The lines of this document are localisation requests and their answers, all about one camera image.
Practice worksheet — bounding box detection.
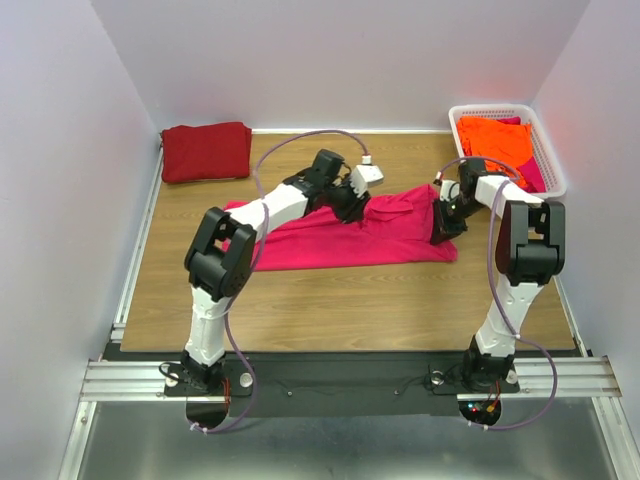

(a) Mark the magenta t shirt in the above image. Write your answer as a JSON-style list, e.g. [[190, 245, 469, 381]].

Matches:
[[222, 183, 459, 272]]

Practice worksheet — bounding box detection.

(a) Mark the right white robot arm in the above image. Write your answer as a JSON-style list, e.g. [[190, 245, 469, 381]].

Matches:
[[431, 157, 566, 387]]

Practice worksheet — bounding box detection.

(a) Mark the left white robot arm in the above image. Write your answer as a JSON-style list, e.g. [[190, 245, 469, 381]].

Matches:
[[180, 149, 384, 393]]

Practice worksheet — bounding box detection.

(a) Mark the orange t shirt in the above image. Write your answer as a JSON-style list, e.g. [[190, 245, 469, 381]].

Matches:
[[456, 116, 534, 193]]

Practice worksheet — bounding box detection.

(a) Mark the dark pink t shirt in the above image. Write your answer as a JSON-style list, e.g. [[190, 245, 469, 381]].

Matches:
[[499, 116, 546, 193]]

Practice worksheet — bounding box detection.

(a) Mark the white plastic basket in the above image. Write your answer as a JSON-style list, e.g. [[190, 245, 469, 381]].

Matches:
[[449, 104, 566, 199]]

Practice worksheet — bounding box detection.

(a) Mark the folded dark red t shirt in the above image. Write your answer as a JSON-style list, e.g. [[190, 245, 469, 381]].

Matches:
[[161, 122, 252, 184]]

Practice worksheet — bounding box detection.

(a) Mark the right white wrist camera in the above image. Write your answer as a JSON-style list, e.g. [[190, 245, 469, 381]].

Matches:
[[433, 172, 459, 202]]

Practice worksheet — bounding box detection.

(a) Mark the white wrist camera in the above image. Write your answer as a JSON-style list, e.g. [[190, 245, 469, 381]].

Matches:
[[433, 172, 459, 202], [349, 155, 384, 198]]

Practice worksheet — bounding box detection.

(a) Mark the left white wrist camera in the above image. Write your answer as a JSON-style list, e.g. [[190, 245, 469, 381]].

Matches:
[[349, 155, 384, 198]]

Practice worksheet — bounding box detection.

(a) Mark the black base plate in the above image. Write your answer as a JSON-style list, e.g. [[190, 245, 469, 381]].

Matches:
[[159, 351, 519, 425]]

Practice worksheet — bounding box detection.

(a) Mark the aluminium rail frame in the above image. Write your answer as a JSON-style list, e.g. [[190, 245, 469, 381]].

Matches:
[[57, 134, 640, 480]]

